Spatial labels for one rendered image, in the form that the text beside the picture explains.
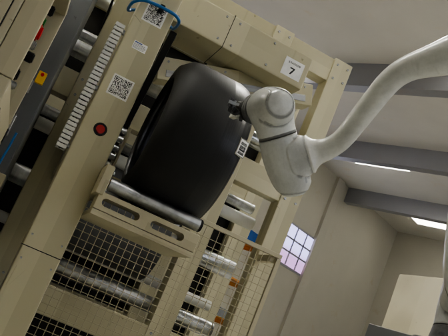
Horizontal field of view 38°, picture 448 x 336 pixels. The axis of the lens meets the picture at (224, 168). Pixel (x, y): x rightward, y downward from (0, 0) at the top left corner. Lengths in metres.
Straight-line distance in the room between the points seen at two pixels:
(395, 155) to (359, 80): 2.95
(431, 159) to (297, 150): 10.42
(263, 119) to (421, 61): 0.41
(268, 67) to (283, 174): 1.10
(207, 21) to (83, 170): 0.86
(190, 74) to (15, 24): 0.92
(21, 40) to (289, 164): 0.71
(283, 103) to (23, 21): 0.64
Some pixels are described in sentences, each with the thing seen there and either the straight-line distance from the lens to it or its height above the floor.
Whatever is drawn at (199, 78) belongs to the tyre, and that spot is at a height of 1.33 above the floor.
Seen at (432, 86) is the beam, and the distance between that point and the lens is 9.19.
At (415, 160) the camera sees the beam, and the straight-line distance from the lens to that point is 12.17.
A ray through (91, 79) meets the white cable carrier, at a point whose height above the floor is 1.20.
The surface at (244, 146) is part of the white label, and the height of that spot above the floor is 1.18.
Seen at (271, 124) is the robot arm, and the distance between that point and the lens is 1.66.
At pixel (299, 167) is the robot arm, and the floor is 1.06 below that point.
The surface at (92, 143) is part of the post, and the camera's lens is 2.22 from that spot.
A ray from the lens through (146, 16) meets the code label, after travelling 2.36.
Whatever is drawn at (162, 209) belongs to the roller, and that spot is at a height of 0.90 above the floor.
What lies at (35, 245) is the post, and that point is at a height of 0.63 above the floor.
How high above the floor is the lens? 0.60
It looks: 13 degrees up
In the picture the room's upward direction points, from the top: 23 degrees clockwise
